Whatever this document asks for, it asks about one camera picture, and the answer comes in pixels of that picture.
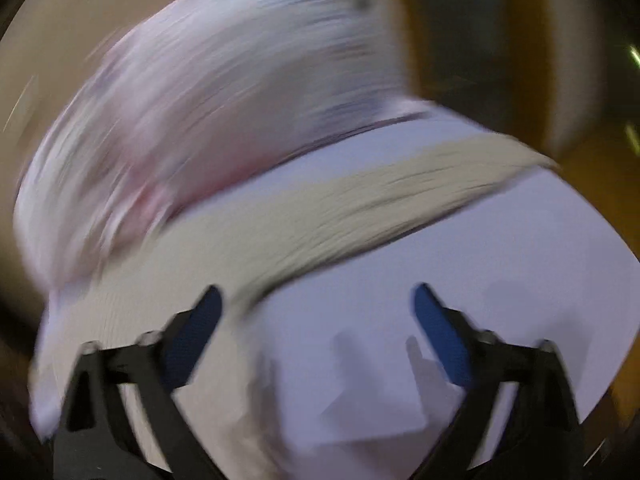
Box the beige cable knit sweater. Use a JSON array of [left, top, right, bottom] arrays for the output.
[[30, 133, 549, 479]]

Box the lavender bed sheet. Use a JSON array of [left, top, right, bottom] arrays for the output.
[[29, 106, 640, 480]]

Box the right pink floral pillow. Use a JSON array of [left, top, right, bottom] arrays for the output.
[[13, 0, 426, 292]]

